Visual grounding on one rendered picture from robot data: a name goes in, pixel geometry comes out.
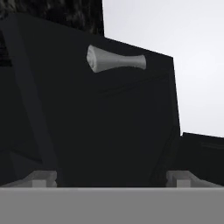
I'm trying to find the grey cabinet door handle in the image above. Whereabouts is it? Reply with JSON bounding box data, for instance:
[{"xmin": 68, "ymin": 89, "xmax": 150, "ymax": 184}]
[{"xmin": 86, "ymin": 44, "xmax": 147, "ymax": 74}]

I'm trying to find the black cabinet door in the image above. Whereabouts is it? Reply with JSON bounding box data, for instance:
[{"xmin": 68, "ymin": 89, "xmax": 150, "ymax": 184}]
[{"xmin": 0, "ymin": 12, "xmax": 183, "ymax": 188}]

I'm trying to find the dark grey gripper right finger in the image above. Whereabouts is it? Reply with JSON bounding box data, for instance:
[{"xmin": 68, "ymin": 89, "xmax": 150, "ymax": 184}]
[{"xmin": 165, "ymin": 170, "xmax": 224, "ymax": 188}]

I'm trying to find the black lower cabinet front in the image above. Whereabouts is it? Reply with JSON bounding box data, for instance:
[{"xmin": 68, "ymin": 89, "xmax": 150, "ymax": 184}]
[{"xmin": 178, "ymin": 131, "xmax": 224, "ymax": 187}]

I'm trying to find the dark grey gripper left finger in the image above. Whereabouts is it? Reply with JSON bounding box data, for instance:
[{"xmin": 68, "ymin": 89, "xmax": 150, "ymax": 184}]
[{"xmin": 1, "ymin": 170, "xmax": 59, "ymax": 188}]

